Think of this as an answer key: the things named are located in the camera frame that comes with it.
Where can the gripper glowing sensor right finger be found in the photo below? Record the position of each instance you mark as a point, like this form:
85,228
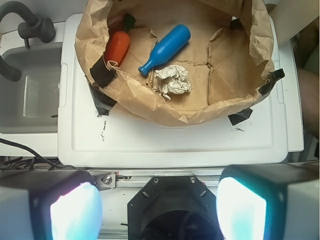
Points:
278,201

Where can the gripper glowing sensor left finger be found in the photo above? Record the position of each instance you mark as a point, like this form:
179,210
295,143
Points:
49,205

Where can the white paper ball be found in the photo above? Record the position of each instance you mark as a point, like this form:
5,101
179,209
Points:
172,79

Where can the white plastic bin lid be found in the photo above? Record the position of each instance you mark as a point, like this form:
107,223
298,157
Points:
88,139

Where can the grey toy sink basin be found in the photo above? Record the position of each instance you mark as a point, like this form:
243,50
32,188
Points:
30,105

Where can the brown paper bag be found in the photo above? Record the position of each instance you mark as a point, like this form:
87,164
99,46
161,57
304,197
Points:
228,57

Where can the orange toy carrot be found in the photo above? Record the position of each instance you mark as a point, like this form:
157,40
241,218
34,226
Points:
120,42

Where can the grey toy faucet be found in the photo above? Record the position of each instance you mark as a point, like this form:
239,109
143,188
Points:
34,26

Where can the blue plastic bottle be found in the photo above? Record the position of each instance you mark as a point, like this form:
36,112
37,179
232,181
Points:
164,50

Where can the aluminium extrusion rail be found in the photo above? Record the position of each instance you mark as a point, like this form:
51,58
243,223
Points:
138,178

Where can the black octagonal mount plate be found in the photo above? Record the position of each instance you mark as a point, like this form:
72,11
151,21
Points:
173,208

